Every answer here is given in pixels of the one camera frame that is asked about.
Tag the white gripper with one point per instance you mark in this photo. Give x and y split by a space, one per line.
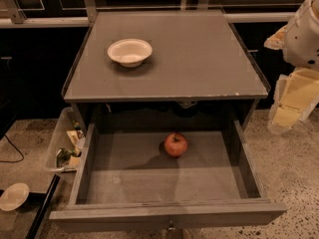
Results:
303 40

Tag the red apple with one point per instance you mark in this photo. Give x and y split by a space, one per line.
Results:
175 144

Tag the grey cabinet counter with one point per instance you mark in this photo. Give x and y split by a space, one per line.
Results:
197 56

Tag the white bowl on counter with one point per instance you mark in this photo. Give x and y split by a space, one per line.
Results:
129 53

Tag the grey open top drawer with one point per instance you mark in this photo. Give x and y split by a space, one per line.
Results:
126 181

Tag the clear plastic bin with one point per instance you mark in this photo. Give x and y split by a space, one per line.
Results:
65 147

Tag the white plate on floor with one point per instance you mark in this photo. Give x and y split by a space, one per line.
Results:
14 196

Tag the metal drawer handle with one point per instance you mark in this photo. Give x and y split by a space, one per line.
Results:
171 226

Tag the white railing frame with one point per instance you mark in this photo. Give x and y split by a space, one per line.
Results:
50 15

